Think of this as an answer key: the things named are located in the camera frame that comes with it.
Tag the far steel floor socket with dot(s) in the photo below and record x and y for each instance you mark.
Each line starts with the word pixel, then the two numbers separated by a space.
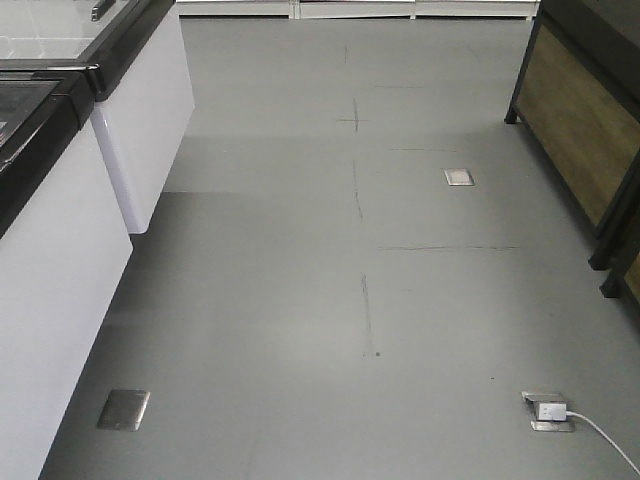
pixel 458 177

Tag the far white chest freezer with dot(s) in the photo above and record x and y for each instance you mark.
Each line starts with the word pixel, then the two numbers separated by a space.
pixel 133 59

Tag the white chest freezer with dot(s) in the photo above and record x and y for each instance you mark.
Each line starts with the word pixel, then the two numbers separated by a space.
pixel 64 247
pixel 133 59

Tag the near white chest freezer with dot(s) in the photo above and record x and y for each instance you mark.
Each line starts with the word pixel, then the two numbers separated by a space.
pixel 64 247

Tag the closed steel floor socket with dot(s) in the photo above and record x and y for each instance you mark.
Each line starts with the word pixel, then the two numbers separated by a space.
pixel 124 410

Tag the open steel floor socket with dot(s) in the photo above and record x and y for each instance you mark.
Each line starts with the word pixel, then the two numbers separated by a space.
pixel 530 398

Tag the white power adapter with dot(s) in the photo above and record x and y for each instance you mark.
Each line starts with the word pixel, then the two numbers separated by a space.
pixel 551 411

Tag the wooden black-framed display stand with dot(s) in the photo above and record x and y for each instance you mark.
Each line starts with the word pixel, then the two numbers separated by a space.
pixel 577 92

